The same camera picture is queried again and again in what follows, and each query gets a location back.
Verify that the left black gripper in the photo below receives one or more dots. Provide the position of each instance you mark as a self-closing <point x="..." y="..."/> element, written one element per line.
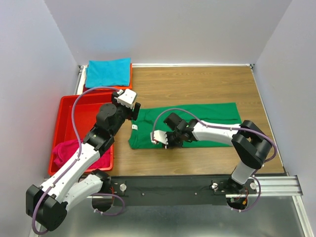
<point x="137" y="107"/>

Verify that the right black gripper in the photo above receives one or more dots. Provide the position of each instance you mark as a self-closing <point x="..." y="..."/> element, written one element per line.
<point x="172" y="145"/>

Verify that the green t-shirt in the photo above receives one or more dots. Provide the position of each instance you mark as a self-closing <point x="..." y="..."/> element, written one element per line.
<point x="224" y="113"/>

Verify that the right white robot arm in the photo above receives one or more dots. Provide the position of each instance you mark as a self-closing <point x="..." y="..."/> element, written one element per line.
<point x="250" y="143"/>

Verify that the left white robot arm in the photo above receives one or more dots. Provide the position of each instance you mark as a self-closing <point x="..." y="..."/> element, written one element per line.
<point x="49" y="203"/>

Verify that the folded orange t-shirt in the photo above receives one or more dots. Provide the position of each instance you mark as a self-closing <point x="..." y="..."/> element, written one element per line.
<point x="110" y="74"/>

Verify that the folded blue t-shirt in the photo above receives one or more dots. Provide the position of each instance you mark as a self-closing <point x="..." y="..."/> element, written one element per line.
<point x="92" y="62"/>

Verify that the folded dark red t-shirt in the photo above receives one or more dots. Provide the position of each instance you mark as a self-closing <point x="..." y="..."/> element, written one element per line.
<point x="100" y="90"/>

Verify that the red plastic bin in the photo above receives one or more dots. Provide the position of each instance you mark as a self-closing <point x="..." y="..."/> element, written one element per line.
<point x="85" y="116"/>

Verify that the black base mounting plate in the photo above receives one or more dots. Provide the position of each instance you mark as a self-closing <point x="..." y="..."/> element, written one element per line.
<point x="178" y="189"/>

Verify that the crumpled magenta t-shirt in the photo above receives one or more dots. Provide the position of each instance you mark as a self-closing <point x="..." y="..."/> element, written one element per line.
<point x="63" y="151"/>

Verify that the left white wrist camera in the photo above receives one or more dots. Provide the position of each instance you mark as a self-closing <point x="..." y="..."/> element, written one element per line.
<point x="126" y="97"/>

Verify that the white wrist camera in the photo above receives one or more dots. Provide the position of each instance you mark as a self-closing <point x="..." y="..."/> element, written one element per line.
<point x="126" y="97"/>
<point x="159" y="136"/>

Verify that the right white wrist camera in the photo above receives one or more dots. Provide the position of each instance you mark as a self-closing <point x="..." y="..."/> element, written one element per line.
<point x="159" y="136"/>

